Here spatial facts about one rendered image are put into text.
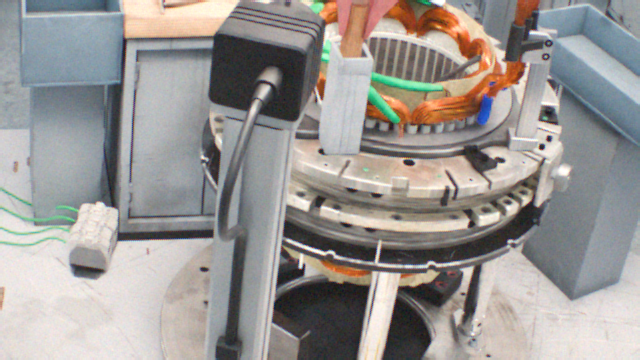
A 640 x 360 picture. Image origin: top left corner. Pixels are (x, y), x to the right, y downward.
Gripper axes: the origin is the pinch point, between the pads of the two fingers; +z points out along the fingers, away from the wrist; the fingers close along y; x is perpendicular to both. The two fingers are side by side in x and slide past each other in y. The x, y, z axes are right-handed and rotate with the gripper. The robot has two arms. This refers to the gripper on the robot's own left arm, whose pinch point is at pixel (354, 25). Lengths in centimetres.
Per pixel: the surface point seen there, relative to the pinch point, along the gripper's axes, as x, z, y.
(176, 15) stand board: 24.9, 17.1, -14.3
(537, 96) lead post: 1.3, 5.3, 16.7
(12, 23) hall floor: 207, 143, -63
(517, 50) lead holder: -0.6, -0.2, 13.2
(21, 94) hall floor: 170, 139, -54
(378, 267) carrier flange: -7.6, 18.2, 4.9
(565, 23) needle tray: 36, 19, 29
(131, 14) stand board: 24.4, 17.2, -18.9
